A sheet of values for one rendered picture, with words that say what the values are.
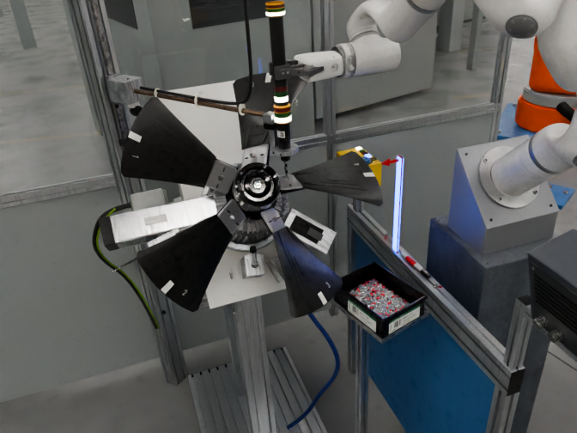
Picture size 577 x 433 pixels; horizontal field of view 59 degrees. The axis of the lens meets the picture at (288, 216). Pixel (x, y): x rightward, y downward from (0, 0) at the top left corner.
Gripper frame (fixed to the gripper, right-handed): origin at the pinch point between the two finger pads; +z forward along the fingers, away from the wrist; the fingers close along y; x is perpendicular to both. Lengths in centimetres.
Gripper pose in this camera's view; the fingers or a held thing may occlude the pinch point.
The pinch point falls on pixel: (279, 70)
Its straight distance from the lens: 129.5
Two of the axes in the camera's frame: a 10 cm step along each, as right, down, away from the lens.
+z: -9.4, 2.1, -2.7
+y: -3.4, -4.6, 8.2
